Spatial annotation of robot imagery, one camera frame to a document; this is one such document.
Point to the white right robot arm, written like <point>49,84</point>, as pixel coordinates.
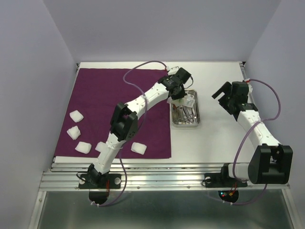
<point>271,161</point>

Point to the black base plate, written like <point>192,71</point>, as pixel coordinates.
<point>99,189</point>
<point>227,187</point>

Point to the white gauze pad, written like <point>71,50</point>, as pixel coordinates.
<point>138,148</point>
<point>74,132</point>
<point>76,116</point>
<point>83,147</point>
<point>100,146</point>

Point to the stainless steel tray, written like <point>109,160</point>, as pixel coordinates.
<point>195,106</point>

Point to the aluminium front rail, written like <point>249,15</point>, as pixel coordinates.
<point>135,176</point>

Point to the steel forceps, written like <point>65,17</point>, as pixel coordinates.
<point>176,116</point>
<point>193,116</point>

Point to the white gauze pad right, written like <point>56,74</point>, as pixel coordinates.
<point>138,148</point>

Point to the white gauze pad far left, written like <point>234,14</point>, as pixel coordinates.
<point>74,132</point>

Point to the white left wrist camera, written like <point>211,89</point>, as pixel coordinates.
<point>172,69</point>

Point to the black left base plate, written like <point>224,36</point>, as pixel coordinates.
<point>99,189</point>

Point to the white gauze pad upper left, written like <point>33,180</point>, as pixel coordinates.
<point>76,116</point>

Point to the aluminium right side rail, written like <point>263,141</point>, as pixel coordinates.
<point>247,71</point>

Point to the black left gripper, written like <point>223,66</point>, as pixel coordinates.
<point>182,94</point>

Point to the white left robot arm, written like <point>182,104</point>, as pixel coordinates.
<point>124,121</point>

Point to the purple cloth mat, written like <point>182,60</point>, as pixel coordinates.
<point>95,94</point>

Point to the aluminium rail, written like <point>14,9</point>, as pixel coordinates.
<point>135,176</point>
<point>247,71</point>

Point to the curved forceps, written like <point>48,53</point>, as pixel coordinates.
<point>185,116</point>

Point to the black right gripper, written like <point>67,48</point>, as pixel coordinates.
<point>226,88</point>

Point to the green gauze bag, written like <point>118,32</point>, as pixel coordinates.
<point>188,101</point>

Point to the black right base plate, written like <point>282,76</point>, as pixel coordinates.
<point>227,187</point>

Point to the white gauze pad middle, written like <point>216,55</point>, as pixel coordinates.
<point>100,146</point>

